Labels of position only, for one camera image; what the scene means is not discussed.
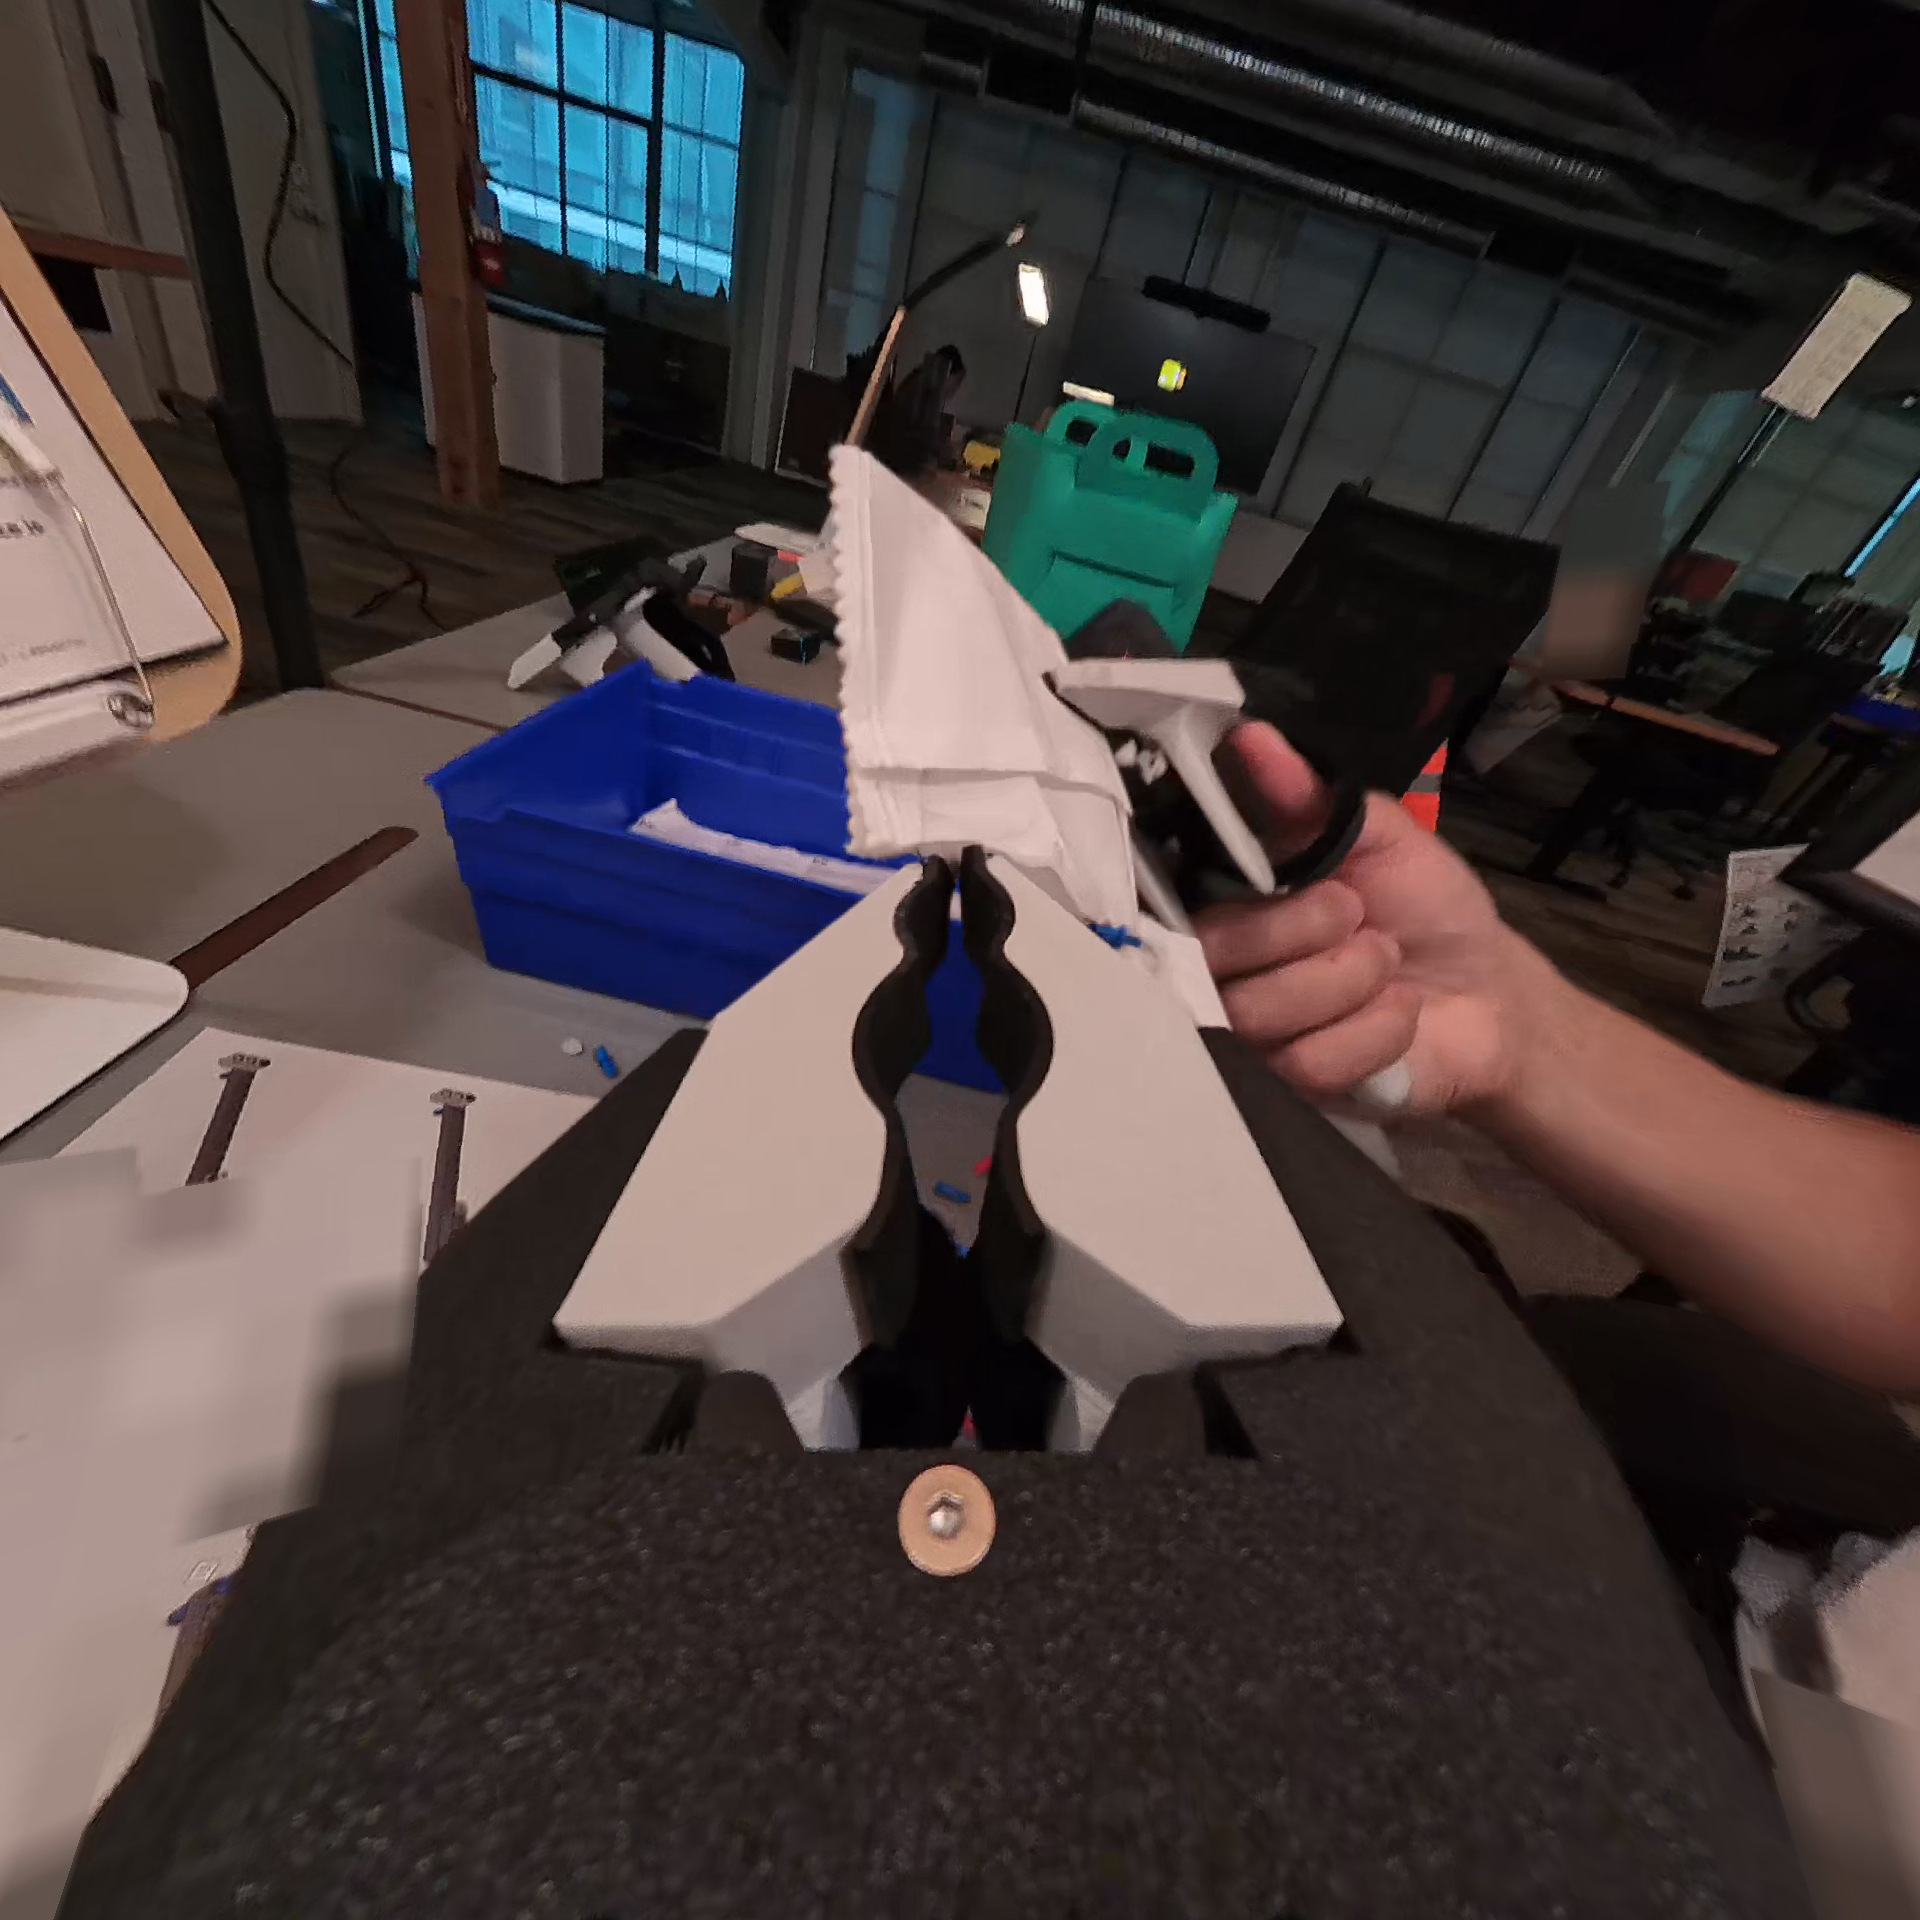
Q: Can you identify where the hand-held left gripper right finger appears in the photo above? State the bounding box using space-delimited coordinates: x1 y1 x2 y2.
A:
960 843 1345 1414

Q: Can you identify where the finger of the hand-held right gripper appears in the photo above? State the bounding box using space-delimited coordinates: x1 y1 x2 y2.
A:
1048 656 1252 728

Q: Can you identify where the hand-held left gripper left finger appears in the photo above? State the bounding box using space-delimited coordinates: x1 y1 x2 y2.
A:
549 852 958 1420

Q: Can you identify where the small white paper bag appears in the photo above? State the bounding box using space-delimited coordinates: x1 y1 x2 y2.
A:
826 440 1232 1038

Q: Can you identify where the blue plastic bin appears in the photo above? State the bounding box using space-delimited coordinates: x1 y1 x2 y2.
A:
424 660 1008 1087

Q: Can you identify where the person's right forearm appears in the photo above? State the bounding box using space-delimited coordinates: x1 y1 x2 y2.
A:
1440 929 1920 1413

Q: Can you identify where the lego instruction booklet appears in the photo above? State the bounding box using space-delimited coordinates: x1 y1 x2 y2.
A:
0 1027 602 1847

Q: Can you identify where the person's right hand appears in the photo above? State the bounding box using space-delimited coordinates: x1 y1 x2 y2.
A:
1197 719 1520 1125

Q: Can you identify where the green tote bag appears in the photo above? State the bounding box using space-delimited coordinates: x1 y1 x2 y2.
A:
982 397 1238 653

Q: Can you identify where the flat white paper bag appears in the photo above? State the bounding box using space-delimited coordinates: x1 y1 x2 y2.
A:
632 799 902 896

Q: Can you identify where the black desk lamp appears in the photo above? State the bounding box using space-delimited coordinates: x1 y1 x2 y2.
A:
892 211 1052 376

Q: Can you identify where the spare hand-held gripper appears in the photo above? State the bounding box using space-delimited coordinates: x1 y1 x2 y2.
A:
508 543 741 695

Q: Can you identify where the printed paper sheet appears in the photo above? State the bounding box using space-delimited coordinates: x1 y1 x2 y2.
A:
1702 843 1869 1009

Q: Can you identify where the grey background table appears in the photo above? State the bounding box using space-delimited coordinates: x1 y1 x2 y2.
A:
333 510 1308 751

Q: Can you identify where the white cabinet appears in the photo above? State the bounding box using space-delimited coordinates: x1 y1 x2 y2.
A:
411 292 608 485

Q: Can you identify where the white sign stand base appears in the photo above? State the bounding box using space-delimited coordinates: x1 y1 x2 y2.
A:
0 927 192 1145

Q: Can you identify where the large window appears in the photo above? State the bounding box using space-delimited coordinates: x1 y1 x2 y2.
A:
374 0 748 295

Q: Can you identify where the white shirt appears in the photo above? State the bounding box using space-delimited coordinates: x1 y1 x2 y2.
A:
1732 1528 1920 1757

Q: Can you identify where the wooden instruction sign board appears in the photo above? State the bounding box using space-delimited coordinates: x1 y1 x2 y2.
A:
0 211 244 781

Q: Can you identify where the black steel column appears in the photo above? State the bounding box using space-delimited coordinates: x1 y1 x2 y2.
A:
152 0 324 693

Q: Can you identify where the black wall screen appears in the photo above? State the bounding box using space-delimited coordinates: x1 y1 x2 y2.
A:
1072 277 1318 480

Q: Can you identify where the wooden post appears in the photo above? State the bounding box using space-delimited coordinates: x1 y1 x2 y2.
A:
393 0 500 510

